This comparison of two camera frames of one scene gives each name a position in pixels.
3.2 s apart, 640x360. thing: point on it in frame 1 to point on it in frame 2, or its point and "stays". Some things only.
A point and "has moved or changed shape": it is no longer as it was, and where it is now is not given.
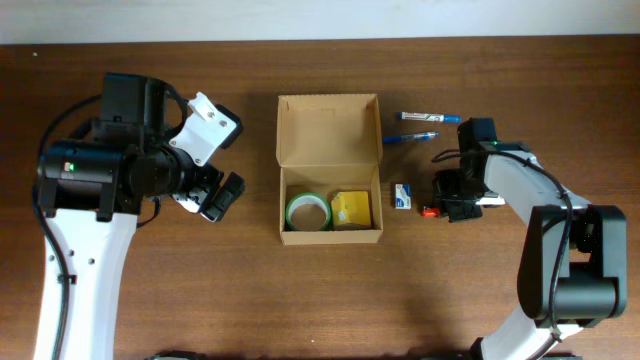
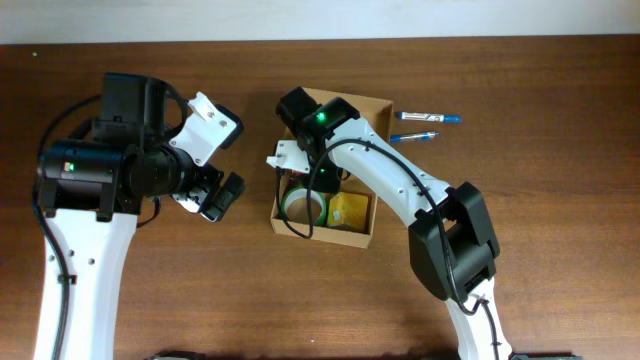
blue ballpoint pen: x=389 y=140 stays
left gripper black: x=201 y=183 stays
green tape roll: x=304 y=199 has moved or changed shape
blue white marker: x=425 y=116 stays
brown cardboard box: x=327 y=143 has moved or changed shape
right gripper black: x=455 y=195 to x=324 y=179
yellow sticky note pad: x=351 y=210 stays
